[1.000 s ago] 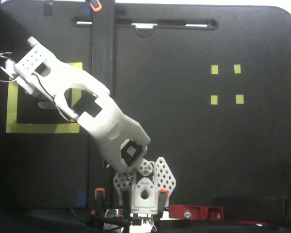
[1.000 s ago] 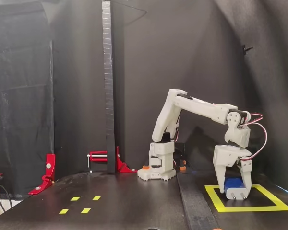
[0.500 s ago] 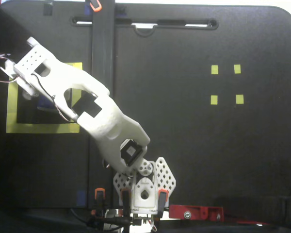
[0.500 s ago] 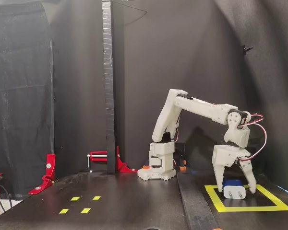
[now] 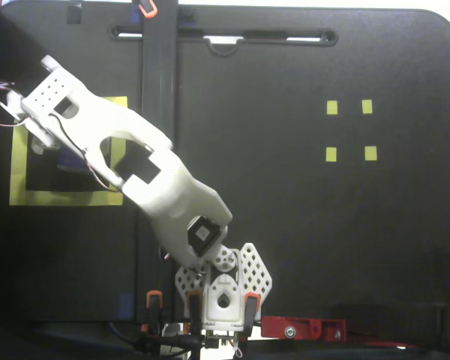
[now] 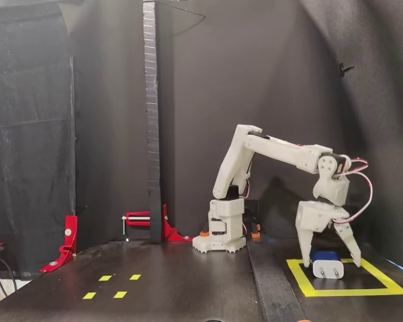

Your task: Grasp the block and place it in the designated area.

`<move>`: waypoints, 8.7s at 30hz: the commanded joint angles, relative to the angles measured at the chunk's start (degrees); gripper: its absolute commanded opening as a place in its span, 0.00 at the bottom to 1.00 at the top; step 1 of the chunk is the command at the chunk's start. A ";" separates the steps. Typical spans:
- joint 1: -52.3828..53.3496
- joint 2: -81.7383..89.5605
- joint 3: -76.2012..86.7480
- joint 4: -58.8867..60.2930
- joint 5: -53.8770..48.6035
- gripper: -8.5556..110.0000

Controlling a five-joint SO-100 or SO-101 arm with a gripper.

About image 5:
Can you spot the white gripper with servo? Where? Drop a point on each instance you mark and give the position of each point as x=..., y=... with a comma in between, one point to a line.
x=41, y=142

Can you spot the blue and white charger block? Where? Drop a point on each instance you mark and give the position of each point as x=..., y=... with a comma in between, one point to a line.
x=69, y=163

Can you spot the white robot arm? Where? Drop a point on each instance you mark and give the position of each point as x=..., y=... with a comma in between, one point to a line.
x=180, y=195

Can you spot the yellow tape square outline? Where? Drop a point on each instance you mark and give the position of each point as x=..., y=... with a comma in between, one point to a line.
x=60, y=198

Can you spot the long black flat strip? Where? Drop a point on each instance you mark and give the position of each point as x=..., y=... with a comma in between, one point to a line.
x=159, y=75

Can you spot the orange and black spring clamp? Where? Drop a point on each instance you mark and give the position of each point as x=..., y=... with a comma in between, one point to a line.
x=153, y=302
x=147, y=8

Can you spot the blue tape piece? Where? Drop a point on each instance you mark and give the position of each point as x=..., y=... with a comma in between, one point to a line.
x=126, y=305

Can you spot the small yellow tape marker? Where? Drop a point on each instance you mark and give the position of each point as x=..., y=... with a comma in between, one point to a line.
x=366, y=107
x=370, y=153
x=332, y=107
x=331, y=154

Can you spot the red metal corner clamp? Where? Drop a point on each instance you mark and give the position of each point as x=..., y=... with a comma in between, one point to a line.
x=307, y=326

